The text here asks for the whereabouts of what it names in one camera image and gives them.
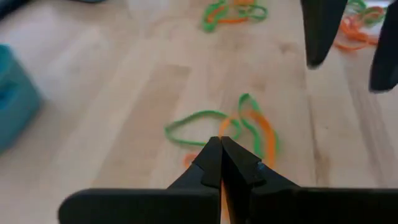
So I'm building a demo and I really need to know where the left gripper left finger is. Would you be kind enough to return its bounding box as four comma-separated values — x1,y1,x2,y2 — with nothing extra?
58,136,223,224

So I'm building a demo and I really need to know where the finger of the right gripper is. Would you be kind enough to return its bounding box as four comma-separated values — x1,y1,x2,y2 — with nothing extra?
300,0,348,68
369,0,398,93

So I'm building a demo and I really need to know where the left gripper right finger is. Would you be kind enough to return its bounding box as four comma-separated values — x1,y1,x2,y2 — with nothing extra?
221,136,398,224

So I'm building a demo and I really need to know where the teal plastic basket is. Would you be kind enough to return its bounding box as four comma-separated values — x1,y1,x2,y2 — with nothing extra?
0,43,42,153

